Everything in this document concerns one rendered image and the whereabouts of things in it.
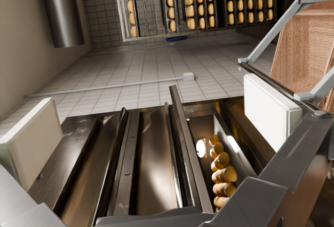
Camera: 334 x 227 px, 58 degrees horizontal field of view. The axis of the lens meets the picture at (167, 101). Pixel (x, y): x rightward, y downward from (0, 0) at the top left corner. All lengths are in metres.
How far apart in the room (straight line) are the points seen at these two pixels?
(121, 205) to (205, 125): 1.01
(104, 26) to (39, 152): 5.15
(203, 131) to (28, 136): 1.79
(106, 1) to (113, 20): 0.31
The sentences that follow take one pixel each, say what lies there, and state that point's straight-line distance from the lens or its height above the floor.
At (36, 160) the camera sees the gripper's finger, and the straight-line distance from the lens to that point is 0.18.
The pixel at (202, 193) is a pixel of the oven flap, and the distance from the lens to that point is 0.81.
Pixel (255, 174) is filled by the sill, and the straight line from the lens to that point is 1.16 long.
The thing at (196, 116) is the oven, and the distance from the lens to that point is 1.89.
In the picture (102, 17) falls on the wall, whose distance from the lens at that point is 5.32.
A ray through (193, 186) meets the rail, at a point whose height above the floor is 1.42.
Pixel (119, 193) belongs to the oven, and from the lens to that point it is 1.12.
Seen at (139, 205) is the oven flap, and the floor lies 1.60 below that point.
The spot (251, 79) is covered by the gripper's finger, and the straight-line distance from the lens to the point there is 0.20.
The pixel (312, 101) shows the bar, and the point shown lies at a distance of 0.75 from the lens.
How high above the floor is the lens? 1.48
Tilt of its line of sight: 1 degrees down
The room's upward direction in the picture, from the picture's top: 97 degrees counter-clockwise
